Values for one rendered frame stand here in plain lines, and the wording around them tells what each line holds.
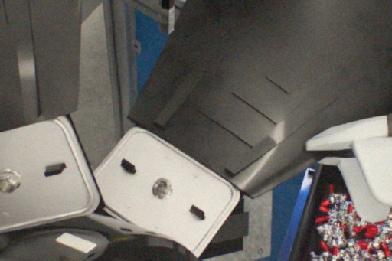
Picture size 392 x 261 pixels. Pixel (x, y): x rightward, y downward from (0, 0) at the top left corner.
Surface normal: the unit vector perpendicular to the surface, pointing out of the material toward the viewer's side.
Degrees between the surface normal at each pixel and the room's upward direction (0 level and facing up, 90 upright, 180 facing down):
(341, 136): 25
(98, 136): 0
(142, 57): 90
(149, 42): 90
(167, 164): 0
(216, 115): 3
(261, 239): 50
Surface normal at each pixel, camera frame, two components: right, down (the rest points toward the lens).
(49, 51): 0.05, 0.32
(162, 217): 0.05, -0.47
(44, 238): -0.34, -0.85
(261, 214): 0.66, 0.10
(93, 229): -0.11, -0.97
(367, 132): -0.29, -0.35
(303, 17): 0.22, -0.35
